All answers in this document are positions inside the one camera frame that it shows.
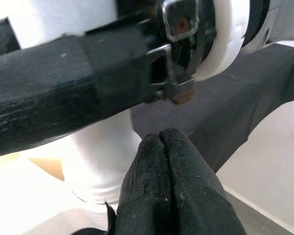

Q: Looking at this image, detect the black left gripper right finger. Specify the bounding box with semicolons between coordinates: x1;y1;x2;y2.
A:
160;127;247;235

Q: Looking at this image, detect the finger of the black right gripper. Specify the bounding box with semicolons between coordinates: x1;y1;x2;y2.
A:
0;22;150;159
0;17;22;59

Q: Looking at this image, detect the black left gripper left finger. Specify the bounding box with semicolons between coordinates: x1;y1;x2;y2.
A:
105;133;173;235

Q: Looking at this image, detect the white plastic table leg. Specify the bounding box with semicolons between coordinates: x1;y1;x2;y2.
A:
0;0;144;205

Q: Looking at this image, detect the white plastic table top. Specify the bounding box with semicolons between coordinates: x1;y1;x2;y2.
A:
0;146;123;235

